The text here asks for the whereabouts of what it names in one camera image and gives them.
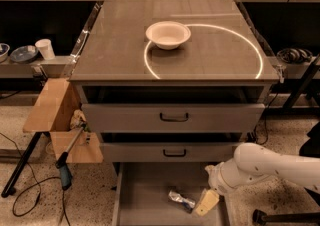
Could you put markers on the blue bowl on shelf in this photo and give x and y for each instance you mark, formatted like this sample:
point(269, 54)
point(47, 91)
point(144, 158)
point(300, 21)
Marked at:
point(24, 54)

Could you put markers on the bottom grey drawer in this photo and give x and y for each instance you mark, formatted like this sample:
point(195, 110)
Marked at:
point(142, 195)

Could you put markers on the middle grey drawer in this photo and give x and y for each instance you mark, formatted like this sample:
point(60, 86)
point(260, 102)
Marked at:
point(168, 152)

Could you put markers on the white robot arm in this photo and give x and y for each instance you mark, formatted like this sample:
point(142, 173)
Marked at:
point(253, 163)

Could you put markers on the crumpled beige cloth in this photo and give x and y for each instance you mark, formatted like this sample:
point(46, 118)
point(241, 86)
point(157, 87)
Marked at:
point(78, 120)

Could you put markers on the top grey drawer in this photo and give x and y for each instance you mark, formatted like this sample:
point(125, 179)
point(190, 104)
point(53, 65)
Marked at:
point(168, 118)

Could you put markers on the grey drawer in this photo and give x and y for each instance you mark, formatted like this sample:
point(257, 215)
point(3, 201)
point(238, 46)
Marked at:
point(142, 195)
point(168, 118)
point(168, 152)

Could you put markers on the white paper cup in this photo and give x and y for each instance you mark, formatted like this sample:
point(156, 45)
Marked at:
point(45, 48)

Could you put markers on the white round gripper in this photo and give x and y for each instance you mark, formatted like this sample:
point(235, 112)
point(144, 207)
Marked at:
point(219, 177)

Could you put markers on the white paper bowl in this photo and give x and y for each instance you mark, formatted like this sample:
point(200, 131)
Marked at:
point(168, 35)

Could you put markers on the blue handled tool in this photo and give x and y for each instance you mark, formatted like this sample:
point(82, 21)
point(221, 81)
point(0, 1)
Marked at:
point(61, 163)

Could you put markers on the grey bowl at edge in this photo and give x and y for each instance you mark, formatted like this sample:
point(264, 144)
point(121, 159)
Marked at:
point(4, 49)

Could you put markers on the black metal stand leg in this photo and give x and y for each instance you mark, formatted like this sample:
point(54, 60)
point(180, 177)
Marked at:
point(24, 157)

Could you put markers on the grey drawer cabinet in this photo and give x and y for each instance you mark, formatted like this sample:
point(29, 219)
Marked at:
point(221, 63)

